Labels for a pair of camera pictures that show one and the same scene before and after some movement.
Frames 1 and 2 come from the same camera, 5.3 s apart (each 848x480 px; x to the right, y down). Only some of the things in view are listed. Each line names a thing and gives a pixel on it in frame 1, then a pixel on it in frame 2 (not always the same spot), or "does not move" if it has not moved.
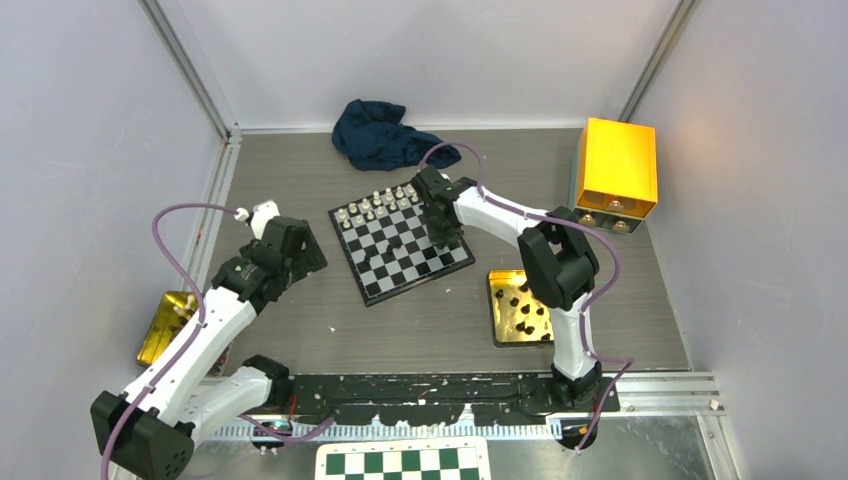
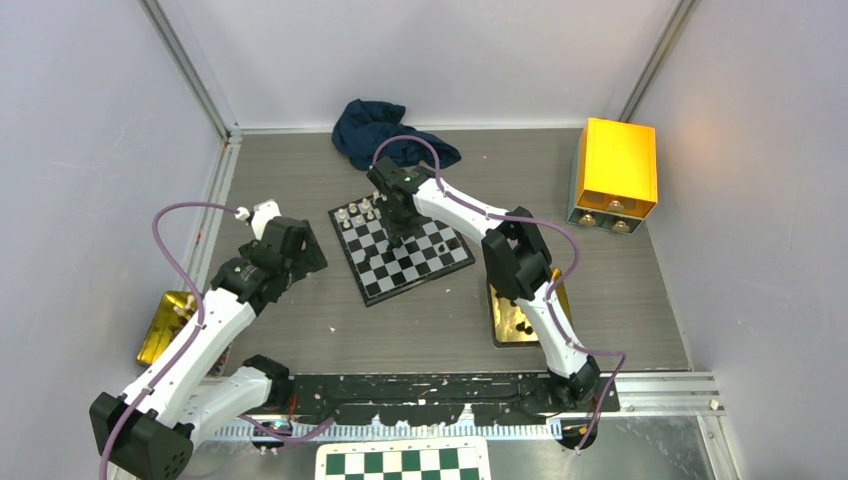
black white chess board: [386, 242] does not move
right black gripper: [439, 239] → [396, 231]
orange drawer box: [616, 175] does not move
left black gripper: [310, 259] does not move
